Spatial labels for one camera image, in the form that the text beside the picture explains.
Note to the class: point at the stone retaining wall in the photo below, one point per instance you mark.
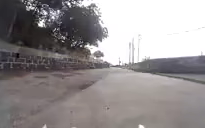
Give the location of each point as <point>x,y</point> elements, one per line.
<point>30,61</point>

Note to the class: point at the grey concrete path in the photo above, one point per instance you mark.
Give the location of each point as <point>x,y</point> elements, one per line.
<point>140,100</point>

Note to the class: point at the grey concrete wall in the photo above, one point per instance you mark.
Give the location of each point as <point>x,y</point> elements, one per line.
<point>183,65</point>

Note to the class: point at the small tree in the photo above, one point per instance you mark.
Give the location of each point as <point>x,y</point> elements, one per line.
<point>98,53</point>

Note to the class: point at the row of trees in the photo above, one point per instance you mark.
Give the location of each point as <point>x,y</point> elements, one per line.
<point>73,26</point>

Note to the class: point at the dark gutter strip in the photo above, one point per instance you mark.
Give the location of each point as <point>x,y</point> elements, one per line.
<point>190,79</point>

